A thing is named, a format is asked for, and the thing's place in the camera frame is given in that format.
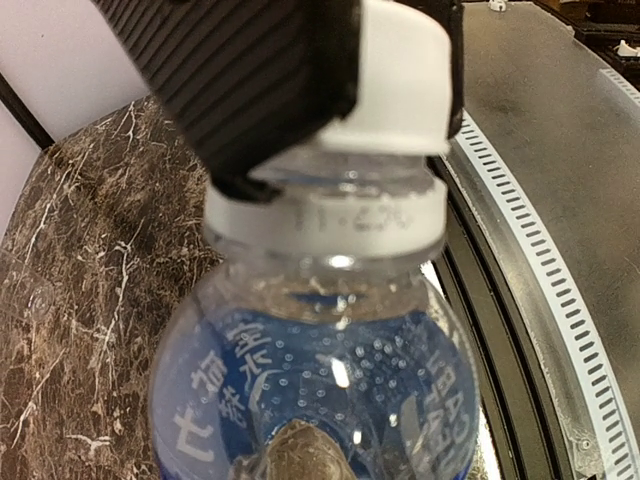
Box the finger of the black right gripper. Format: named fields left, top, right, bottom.
left=97, top=0, right=361, bottom=204
left=444, top=0, right=464, bottom=139

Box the blue white bottle cap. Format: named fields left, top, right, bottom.
left=314, top=1, right=453, bottom=156

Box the blue label Pocari Sweat bottle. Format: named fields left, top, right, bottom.
left=148, top=149, right=482, bottom=480

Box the black right corner post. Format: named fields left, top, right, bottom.
left=0, top=74, right=55, bottom=150

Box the white slotted cable duct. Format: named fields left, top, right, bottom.
left=447, top=64, right=639, bottom=479

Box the black curved front rail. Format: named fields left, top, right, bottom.
left=428, top=159, right=573, bottom=479

